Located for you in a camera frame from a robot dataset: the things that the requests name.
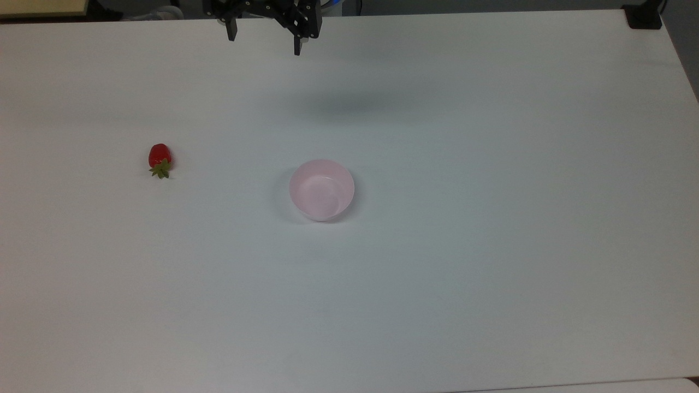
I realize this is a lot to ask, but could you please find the pink bowl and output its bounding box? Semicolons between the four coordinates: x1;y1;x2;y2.
289;159;356;222

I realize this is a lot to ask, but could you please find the beige wooden board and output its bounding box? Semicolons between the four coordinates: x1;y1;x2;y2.
0;0;90;18

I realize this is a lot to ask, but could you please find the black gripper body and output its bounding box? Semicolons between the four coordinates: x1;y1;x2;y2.
203;0;316;21

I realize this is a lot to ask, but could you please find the black table clamp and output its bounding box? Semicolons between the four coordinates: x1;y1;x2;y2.
621;0;668;30

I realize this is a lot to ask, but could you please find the red strawberry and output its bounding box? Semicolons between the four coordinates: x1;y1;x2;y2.
148;144;173;180

